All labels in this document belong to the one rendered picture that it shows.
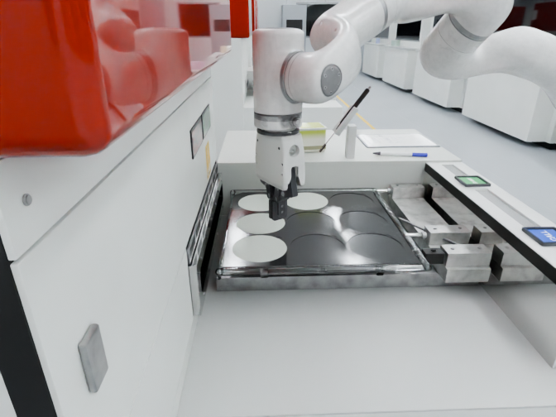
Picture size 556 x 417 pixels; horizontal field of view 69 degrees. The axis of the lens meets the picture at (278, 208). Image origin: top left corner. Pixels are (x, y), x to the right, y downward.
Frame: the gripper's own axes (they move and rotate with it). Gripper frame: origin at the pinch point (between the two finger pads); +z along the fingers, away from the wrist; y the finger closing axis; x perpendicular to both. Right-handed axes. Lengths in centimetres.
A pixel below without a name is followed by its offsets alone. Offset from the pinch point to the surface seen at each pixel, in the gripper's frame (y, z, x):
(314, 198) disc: 9.7, 5.6, -17.6
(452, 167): -4, 0, -50
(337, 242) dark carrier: -9.0, 5.7, -7.7
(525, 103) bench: 165, 47, -465
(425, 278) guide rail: -21.3, 11.7, -19.2
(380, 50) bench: 702, 23, -817
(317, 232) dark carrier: -3.5, 5.7, -7.2
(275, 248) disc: -4.2, 5.7, 3.6
